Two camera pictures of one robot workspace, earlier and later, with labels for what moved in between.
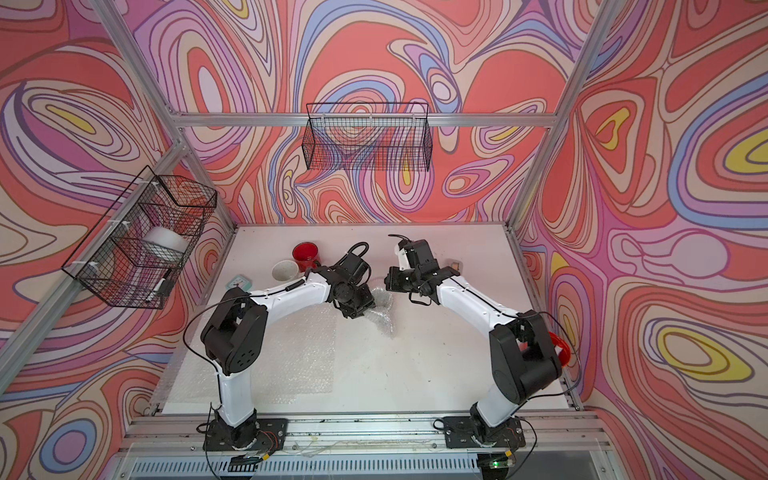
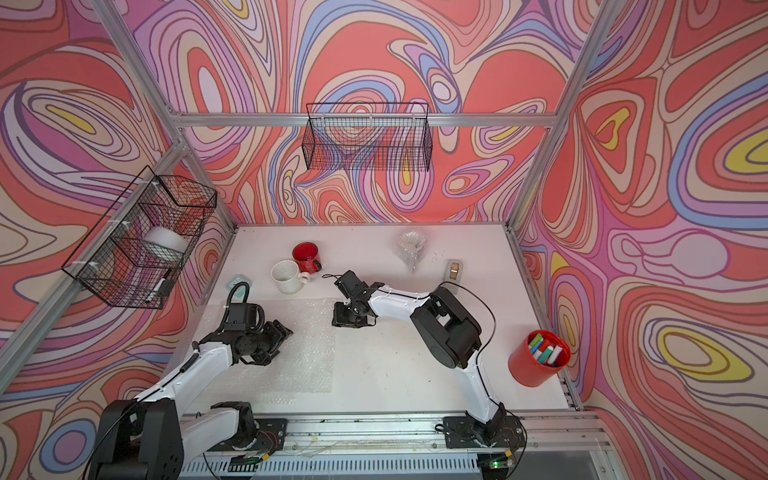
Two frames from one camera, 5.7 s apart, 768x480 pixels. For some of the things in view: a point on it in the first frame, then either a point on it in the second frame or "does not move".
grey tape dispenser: [457, 264] does not move
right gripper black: [391, 280] to [338, 318]
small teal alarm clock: [241, 281] does not move
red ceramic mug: [305, 255] does not move
